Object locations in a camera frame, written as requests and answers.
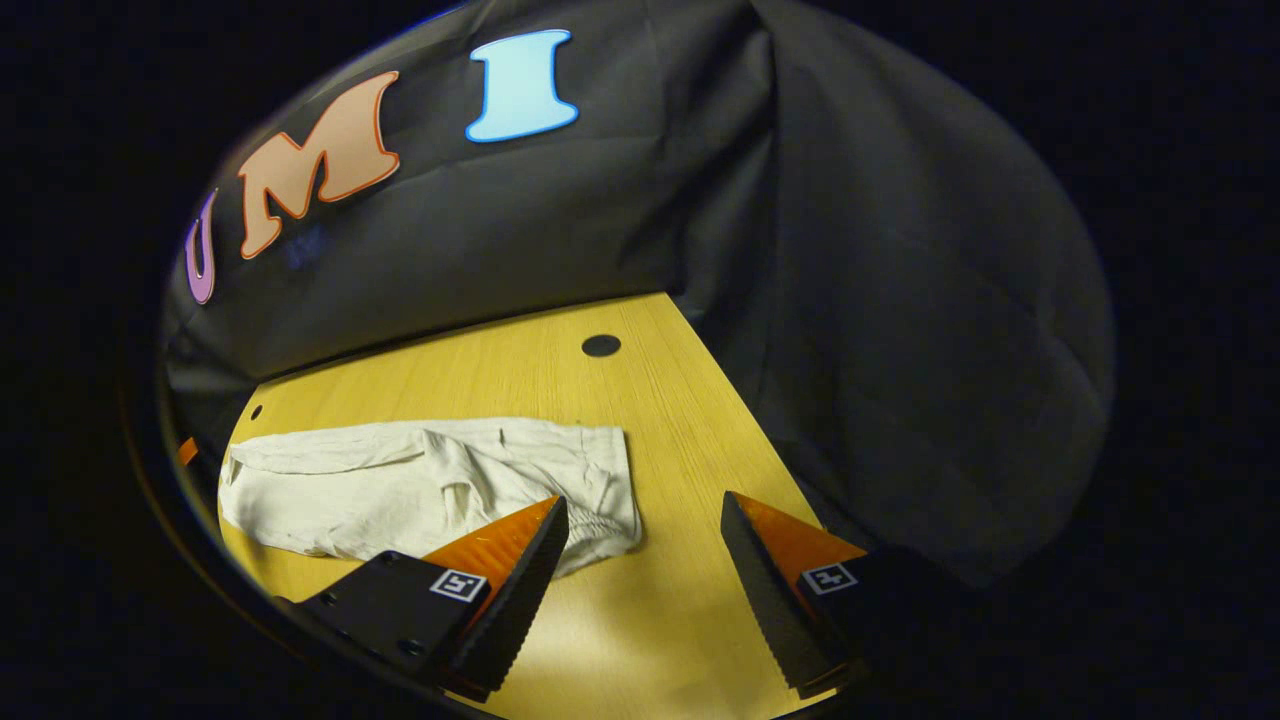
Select black backdrop cloth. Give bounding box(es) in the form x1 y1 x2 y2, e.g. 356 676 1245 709
160 0 1116 591

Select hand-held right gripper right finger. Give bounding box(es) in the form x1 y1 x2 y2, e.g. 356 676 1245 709
720 490 961 701

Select white jeans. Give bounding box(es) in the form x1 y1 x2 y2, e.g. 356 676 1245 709
218 417 643 581

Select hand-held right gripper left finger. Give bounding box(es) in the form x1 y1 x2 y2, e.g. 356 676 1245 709
285 495 571 703

